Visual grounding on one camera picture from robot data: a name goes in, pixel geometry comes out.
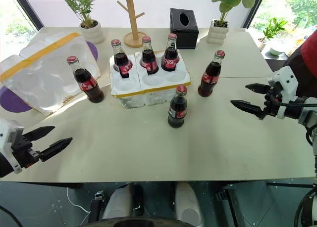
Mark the black tissue box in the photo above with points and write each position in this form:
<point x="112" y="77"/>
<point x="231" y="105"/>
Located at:
<point x="184" y="35"/>

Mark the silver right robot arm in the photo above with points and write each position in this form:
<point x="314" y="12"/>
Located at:
<point x="308" y="110"/>

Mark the glass cola bottle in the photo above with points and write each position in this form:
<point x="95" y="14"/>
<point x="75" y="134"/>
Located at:
<point x="121" y="60"/>
<point x="177" y="109"/>
<point x="170" y="57"/>
<point x="149" y="60"/>
<point x="86" y="86"/>
<point x="210" y="76"/>

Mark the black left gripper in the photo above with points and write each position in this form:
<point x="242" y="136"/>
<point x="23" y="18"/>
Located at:
<point x="24" y="152"/>

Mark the silver robot leg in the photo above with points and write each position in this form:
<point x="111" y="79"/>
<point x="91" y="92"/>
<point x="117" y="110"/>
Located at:
<point x="119" y="202"/>
<point x="187" y="204"/>

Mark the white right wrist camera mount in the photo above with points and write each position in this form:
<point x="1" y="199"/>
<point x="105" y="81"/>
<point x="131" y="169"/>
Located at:
<point x="287" y="78"/>

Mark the silver left robot leg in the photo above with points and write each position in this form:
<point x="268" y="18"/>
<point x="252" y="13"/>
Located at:
<point x="119" y="202"/>

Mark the person in red and black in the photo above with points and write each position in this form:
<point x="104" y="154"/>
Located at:
<point x="309" y="63"/>

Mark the purple round mat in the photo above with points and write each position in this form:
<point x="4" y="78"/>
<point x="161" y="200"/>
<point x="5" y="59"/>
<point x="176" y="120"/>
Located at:
<point x="93" y="51"/>
<point x="12" y="101"/>

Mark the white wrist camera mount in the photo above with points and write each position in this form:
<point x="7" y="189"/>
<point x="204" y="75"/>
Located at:
<point x="8" y="135"/>
<point x="287" y="78"/>

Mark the white foam lid yellow tape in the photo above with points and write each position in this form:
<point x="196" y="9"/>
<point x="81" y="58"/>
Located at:
<point x="44" y="71"/>

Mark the feathery plant in white pot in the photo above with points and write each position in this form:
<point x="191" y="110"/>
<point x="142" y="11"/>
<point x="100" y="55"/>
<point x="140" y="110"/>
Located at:
<point x="91" y="31"/>

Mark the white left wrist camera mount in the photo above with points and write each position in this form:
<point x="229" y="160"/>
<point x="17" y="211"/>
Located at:
<point x="8" y="135"/>

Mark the silver right robot leg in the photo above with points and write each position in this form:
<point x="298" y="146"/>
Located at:
<point x="187" y="204"/>

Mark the green plant outside window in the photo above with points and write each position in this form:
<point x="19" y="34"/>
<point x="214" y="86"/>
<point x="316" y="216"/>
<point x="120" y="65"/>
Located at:
<point x="272" y="29"/>

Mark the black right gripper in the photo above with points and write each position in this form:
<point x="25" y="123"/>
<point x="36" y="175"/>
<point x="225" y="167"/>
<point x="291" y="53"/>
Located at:
<point x="272" y="101"/>

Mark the wooden tree-shaped stand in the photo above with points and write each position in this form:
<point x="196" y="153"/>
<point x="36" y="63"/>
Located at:
<point x="135" y="26"/>

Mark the round-leaf plant in white pot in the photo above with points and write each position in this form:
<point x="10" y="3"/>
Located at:
<point x="218" y="32"/>

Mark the white foam bottle tray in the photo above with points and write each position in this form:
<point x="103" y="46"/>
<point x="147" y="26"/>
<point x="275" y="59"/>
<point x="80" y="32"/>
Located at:
<point x="153" y="98"/>

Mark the white bowl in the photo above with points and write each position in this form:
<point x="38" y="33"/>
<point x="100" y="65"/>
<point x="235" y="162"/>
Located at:
<point x="277" y="51"/>

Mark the dark window frame post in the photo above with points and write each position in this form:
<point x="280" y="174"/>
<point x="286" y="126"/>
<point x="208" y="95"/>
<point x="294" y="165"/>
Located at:
<point x="31" y="9"/>
<point x="255" y="8"/>

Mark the dark rounded robot torso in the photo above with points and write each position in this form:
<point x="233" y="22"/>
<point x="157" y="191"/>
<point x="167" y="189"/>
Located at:
<point x="141" y="223"/>

